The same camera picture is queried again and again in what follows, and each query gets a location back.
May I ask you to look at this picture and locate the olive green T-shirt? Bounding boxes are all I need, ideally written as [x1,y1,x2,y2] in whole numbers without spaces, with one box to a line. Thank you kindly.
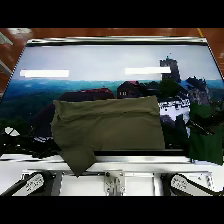
[49,95,167,178]

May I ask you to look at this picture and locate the dark green garment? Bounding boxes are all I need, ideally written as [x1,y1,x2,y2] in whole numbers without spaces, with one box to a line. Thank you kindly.
[187,101,224,166]

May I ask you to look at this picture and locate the silver frame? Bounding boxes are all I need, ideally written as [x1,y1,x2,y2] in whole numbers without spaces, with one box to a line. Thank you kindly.
[0,152,224,197]

